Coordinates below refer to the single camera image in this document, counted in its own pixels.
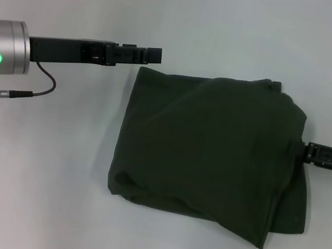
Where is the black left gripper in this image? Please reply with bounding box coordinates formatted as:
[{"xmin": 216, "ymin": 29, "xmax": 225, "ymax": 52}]
[{"xmin": 25, "ymin": 27, "xmax": 165, "ymax": 83}]

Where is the dark green FREE! t-shirt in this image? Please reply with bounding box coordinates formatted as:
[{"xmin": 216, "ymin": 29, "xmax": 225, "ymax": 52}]
[{"xmin": 99, "ymin": 56, "xmax": 329, "ymax": 249}]

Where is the black cable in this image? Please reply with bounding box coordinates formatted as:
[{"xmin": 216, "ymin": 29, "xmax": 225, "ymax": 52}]
[{"xmin": 8, "ymin": 57, "xmax": 61, "ymax": 104}]

